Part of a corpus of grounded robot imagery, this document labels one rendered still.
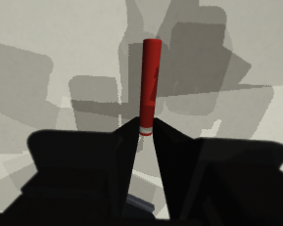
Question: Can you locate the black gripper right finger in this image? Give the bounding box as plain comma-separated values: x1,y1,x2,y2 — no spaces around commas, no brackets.
153,117,283,220

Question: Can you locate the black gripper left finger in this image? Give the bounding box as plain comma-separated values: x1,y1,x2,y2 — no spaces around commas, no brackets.
26,116,140,217

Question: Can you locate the dark red peg with white band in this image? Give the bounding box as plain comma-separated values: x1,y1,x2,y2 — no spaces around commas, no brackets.
139,39,162,136

